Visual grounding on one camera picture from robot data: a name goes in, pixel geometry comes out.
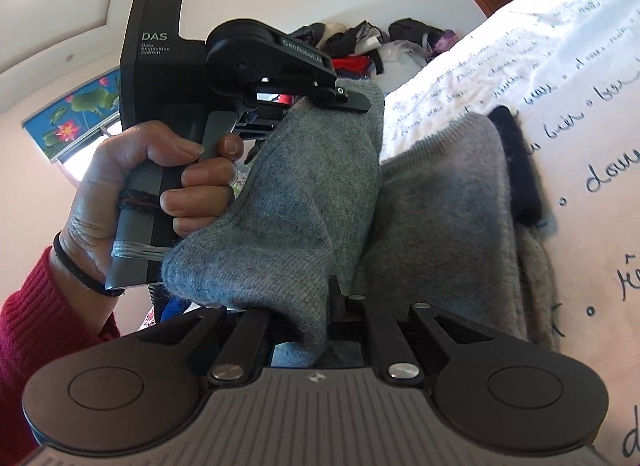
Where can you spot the lotus print roller blind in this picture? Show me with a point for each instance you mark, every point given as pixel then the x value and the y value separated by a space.
pixel 75 110

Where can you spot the tall clothes heap with red jacket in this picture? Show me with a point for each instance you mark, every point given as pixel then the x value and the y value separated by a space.
pixel 350 64

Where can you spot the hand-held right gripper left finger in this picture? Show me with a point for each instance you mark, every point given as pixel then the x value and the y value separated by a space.
pixel 245 341

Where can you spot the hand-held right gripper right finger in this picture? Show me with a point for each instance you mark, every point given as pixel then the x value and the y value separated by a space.
pixel 380 341

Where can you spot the person's left hand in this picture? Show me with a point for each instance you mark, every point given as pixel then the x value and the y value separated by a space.
pixel 95 196

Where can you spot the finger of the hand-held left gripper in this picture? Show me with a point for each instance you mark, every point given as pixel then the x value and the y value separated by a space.
pixel 345 98

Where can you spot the white script-printed bedspread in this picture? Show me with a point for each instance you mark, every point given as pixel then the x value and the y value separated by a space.
pixel 575 70

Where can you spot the window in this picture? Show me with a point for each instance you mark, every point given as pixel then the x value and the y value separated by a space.
pixel 75 165

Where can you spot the person's left forearm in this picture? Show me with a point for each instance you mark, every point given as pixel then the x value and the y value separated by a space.
pixel 30 336

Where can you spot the grey sweater with navy sleeves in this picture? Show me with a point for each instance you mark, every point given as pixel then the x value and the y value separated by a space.
pixel 310 185

